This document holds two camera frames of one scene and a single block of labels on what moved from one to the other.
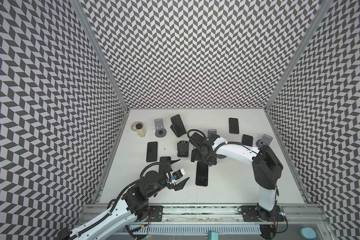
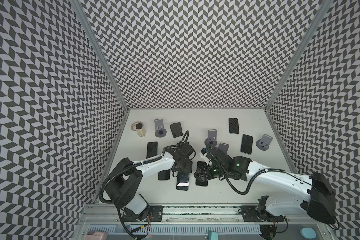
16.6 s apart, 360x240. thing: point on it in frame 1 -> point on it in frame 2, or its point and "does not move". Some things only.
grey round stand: x=264 y=142 does not move
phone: x=202 y=174 does not move
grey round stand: x=160 y=131 does not move
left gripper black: x=180 y=186 -> x=188 y=169
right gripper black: x=198 y=148 -> x=206 y=171
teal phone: x=233 y=126 does not move
